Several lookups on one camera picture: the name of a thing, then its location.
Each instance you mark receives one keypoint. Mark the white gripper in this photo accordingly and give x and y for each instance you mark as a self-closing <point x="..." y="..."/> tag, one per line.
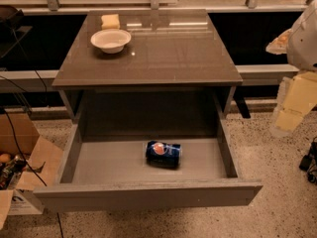
<point x="303" y="45"/>

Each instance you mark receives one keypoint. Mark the blue pepsi can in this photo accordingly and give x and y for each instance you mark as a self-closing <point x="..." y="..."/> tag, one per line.
<point x="162" y="154"/>

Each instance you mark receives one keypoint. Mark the grey cabinet with counter top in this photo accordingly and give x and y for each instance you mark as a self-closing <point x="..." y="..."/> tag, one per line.
<point x="168" y="47"/>

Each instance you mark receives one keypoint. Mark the open grey top drawer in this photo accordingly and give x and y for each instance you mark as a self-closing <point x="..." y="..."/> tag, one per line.
<point x="104" y="166"/>

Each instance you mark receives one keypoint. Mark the black device on floor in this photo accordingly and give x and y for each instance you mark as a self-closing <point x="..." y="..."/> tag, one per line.
<point x="308" y="163"/>

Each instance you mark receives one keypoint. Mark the white paper bowl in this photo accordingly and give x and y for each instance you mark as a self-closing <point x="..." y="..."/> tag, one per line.
<point x="110" y="41"/>

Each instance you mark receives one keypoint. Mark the yellow sponge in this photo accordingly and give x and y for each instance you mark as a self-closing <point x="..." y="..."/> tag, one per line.
<point x="110" y="21"/>

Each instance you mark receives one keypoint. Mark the brown cardboard box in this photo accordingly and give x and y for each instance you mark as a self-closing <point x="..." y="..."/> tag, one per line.
<point x="28" y="161"/>

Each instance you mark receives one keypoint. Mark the dark object top left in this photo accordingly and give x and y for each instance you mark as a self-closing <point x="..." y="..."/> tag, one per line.
<point x="10" y="17"/>

